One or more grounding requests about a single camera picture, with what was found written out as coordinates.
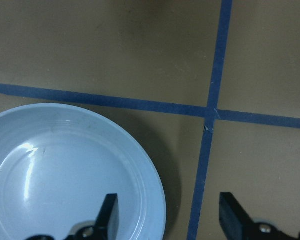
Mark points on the blue plate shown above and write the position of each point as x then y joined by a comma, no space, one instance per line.
57,164

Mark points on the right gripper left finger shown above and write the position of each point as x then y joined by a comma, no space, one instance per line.
106,225

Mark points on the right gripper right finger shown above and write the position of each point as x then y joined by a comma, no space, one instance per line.
236,224

